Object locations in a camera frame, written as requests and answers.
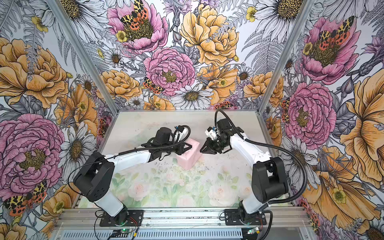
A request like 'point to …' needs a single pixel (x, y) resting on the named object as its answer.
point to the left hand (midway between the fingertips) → (190, 150)
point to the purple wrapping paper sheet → (188, 158)
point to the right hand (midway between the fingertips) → (202, 154)
